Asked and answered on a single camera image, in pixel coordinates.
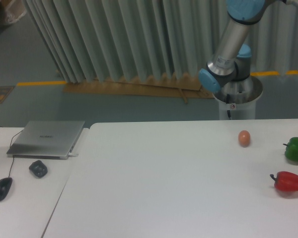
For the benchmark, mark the red bell pepper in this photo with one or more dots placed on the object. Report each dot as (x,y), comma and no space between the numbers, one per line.
(285,181)

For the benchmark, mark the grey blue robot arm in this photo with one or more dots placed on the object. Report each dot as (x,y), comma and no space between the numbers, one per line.
(231,60)

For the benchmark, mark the grey pleated curtain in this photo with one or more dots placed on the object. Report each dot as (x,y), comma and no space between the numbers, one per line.
(127,39)

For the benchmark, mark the green bell pepper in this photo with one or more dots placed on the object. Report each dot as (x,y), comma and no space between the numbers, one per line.
(291,150)

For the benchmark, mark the brown egg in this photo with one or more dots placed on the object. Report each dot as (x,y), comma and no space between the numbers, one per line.
(244,138)

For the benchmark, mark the brown cardboard sheet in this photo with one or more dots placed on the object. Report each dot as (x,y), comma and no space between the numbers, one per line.
(185,88)

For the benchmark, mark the silver closed laptop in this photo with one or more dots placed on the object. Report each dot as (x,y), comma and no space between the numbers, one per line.
(47,139)

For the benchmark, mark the small black controller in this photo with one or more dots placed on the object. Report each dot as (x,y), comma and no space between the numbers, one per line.
(38,169)

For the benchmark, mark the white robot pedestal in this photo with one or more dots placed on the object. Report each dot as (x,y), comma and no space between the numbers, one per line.
(237,99)

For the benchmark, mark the black computer mouse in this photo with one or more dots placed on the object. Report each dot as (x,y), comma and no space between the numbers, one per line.
(5,185)

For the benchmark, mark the white laptop plug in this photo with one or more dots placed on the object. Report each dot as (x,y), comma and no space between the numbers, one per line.
(72,155)

